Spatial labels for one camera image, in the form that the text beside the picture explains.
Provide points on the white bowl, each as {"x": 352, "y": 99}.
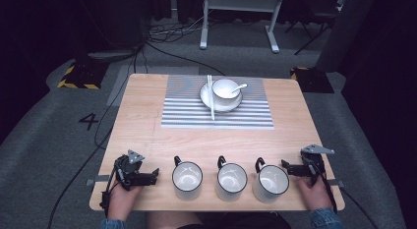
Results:
{"x": 224, "y": 88}

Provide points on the grey column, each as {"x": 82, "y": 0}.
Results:
{"x": 347, "y": 32}

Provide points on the grey tape strip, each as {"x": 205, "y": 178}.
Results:
{"x": 337, "y": 183}
{"x": 98, "y": 180}

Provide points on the white mug with black rim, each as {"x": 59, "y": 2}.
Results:
{"x": 231, "y": 180}
{"x": 270, "y": 181}
{"x": 187, "y": 178}

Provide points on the white plate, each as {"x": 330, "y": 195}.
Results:
{"x": 206, "y": 98}

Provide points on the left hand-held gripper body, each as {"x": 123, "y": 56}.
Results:
{"x": 126, "y": 173}

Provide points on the white chopstick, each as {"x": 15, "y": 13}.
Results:
{"x": 212, "y": 101}
{"x": 209, "y": 91}

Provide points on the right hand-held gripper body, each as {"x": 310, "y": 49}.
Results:
{"x": 315, "y": 163}

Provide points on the white metal desk frame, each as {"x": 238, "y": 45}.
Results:
{"x": 241, "y": 3}

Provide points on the black base with yellow stripes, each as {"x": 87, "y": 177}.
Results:
{"x": 83, "y": 76}
{"x": 313, "y": 80}

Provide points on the white spoon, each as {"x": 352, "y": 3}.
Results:
{"x": 239, "y": 88}

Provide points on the black tripod stand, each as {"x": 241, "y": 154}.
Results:
{"x": 311, "y": 29}

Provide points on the person's right hand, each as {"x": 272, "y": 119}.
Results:
{"x": 316, "y": 196}

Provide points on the grey striped placemat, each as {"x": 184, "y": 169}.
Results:
{"x": 183, "y": 114}

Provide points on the person's left hand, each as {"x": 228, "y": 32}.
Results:
{"x": 121, "y": 202}

